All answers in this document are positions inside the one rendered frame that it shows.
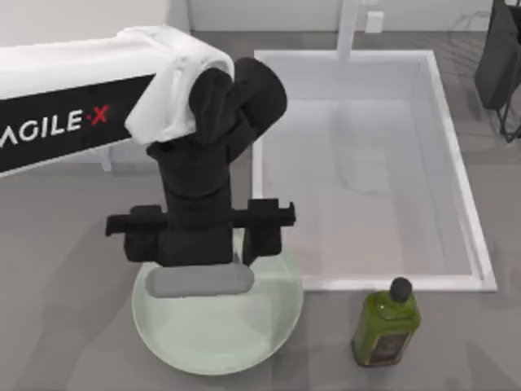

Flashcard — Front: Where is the pale grey rounded box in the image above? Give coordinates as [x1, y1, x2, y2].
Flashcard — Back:
[145, 263, 256, 299]

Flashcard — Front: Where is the pale green plate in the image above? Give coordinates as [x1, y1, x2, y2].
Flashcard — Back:
[130, 227, 304, 365]

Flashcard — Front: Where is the white sink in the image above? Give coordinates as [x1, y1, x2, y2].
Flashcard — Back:
[250, 49, 499, 294]

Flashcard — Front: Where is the green bottle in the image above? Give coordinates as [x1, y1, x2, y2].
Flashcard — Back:
[350, 276, 422, 357]

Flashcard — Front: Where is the white tap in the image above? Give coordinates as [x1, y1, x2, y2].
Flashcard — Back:
[335, 0, 385, 64]

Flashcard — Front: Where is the dark grey rack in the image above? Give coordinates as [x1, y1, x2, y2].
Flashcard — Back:
[474, 0, 521, 143]

